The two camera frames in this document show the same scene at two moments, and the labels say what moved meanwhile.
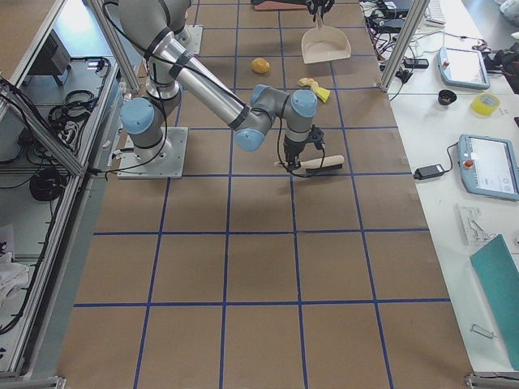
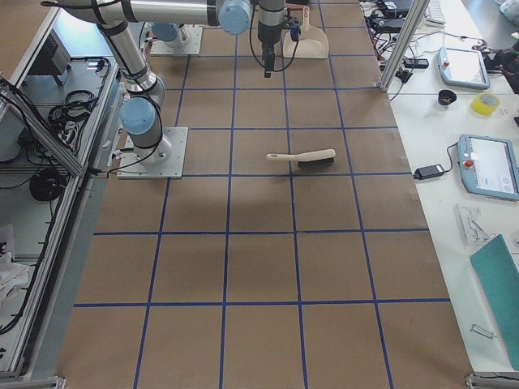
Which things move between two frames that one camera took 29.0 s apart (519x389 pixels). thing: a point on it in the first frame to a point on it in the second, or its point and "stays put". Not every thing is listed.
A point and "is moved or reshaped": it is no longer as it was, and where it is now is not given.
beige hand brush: x=328 y=164 is moved or reshaped
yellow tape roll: x=485 y=104 stays put
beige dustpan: x=324 y=44 to x=313 y=43
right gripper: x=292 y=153 to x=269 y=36
